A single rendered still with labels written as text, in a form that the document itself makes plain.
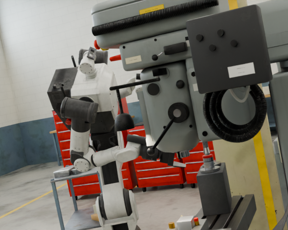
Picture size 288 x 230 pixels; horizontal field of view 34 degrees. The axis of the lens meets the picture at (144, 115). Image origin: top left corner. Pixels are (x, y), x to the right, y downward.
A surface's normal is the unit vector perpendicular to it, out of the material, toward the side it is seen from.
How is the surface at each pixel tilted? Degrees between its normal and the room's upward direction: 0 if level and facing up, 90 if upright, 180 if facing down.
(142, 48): 90
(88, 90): 75
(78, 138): 117
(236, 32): 90
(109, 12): 90
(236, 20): 90
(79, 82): 34
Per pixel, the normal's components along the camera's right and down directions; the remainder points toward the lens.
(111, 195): -0.11, -0.43
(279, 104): -0.36, 0.13
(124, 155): -0.16, 0.55
